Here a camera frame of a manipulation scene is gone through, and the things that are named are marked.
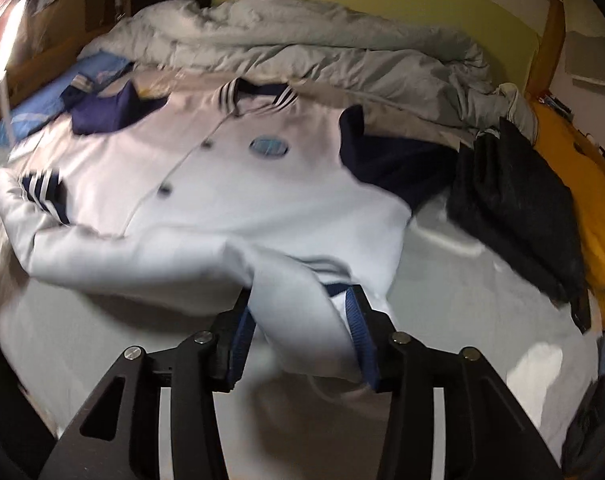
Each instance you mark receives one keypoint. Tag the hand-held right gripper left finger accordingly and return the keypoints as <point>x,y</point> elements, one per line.
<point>240,350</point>

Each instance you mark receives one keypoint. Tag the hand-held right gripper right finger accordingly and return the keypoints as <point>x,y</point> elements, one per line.
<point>362,340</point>

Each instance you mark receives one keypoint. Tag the white and navy jacket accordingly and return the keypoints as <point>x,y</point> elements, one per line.
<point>207,200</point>

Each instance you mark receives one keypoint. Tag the black garment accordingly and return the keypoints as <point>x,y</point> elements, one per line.
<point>512,200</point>

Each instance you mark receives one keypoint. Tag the dark blue bag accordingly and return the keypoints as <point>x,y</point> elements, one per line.
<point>594,410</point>

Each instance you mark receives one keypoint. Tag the yellow pillow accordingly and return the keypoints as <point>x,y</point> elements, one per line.
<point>597,220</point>

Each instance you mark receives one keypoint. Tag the grey duvet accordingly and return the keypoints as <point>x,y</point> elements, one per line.
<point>332,45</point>

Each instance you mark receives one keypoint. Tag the blue pillow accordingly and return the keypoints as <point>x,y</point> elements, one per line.
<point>37,115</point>

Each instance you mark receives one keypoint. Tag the white lamp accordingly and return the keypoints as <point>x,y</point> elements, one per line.
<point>10,45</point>

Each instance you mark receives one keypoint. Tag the wooden bed frame post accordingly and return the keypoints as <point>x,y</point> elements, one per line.
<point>549,45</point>

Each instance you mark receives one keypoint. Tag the white wall paper sheet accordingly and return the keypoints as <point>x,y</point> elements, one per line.
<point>589,57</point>

